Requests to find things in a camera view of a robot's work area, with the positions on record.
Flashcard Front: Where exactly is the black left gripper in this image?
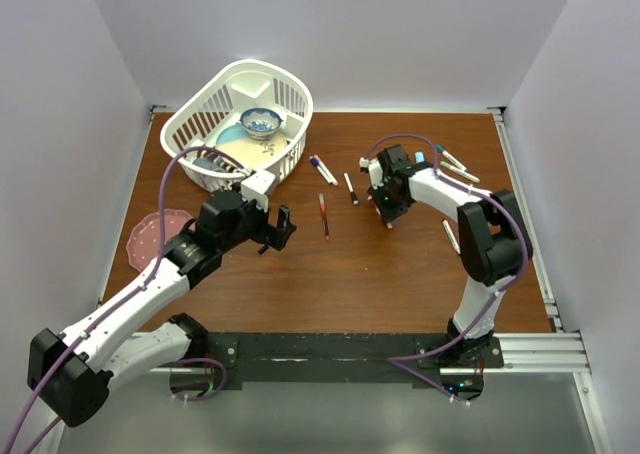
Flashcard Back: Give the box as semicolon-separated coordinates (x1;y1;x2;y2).
219;192;295;253

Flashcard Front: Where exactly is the red ink gel pen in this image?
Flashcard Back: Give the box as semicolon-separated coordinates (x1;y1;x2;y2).
318;193;330;242

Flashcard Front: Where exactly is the red cap white marker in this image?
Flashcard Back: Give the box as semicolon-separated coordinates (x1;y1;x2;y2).
442;219;460;254

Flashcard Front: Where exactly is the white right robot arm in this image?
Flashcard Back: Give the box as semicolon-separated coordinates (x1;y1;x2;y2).
359;145;533;367

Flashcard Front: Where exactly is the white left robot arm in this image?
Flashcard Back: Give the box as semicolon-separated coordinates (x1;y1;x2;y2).
27;171;296;427

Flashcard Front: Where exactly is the black capped white marker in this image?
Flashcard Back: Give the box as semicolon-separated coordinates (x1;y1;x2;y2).
343;172;359;206

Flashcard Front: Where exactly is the cream and blue plate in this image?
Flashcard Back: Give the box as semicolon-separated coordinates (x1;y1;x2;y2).
215;124;289;168

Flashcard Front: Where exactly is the teal capped white marker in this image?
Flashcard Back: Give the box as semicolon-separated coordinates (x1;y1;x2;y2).
436;144;467;171

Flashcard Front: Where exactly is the blue patterned bowl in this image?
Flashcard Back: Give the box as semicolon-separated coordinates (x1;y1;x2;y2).
240;108;283;139

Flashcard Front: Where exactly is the white plastic basket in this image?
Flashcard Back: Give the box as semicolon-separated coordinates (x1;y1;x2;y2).
160;59;313;181

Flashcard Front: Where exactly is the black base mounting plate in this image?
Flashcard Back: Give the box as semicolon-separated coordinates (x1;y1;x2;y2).
206;332;504;398

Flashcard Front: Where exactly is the pink dotted plate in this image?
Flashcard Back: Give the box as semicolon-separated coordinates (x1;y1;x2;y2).
126;209;192;272

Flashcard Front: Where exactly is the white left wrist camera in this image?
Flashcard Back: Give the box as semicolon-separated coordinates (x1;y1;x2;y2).
240;170;279;212

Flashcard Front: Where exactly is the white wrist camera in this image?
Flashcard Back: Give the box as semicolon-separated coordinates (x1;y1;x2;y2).
240;170;279;212
359;157;384;186

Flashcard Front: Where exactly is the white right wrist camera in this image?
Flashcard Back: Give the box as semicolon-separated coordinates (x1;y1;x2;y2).
359;157;384;186

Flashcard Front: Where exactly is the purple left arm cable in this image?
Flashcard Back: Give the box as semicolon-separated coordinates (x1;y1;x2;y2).
0;145;254;454

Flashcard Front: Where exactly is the aluminium frame rail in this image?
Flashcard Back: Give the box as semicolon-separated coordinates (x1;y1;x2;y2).
489;106;614;454

